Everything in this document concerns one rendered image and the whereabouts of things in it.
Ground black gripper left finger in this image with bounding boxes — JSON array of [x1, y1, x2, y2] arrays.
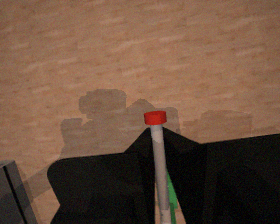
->
[[47, 127, 156, 224]]

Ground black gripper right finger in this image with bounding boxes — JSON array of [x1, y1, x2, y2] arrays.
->
[[163, 127, 280, 224]]

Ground grey tapered pin with red cap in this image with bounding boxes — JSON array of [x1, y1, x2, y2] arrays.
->
[[144, 111, 172, 224]]

